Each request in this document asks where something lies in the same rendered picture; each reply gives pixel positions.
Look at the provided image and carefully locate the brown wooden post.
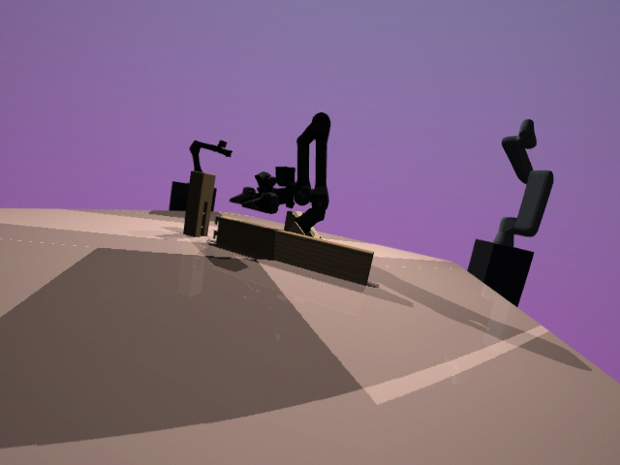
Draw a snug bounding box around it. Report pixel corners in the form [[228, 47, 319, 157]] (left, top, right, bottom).
[[183, 170, 216, 237]]

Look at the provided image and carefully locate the brown wooden rail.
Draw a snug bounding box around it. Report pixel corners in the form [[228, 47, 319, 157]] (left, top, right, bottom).
[[213, 215, 374, 286]]

